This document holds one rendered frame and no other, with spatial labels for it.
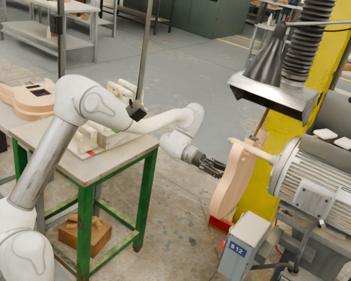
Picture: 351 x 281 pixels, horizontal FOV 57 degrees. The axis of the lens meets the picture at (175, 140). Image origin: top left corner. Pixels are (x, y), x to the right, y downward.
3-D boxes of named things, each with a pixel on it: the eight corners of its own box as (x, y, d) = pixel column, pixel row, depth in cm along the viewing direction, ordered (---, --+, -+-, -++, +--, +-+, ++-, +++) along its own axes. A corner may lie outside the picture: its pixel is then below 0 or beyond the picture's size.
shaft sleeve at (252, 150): (274, 154, 130) (270, 159, 129) (272, 160, 133) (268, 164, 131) (234, 136, 138) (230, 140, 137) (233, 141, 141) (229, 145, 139)
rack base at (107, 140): (127, 141, 185) (129, 127, 180) (105, 151, 173) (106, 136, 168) (96, 122, 198) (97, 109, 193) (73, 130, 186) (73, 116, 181)
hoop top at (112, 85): (134, 97, 178) (134, 92, 176) (130, 98, 176) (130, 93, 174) (110, 85, 188) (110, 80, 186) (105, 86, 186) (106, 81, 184)
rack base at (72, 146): (106, 151, 174) (106, 149, 173) (82, 161, 163) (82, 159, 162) (74, 130, 186) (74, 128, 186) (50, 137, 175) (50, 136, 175)
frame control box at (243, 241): (289, 282, 128) (314, 236, 115) (270, 322, 112) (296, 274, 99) (235, 247, 139) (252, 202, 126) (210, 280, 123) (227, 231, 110)
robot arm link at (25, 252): (21, 311, 112) (16, 270, 101) (-4, 277, 121) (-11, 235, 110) (63, 283, 123) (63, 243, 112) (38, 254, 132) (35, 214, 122)
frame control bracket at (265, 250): (281, 237, 129) (284, 229, 127) (263, 266, 115) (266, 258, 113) (272, 231, 131) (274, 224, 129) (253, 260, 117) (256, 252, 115)
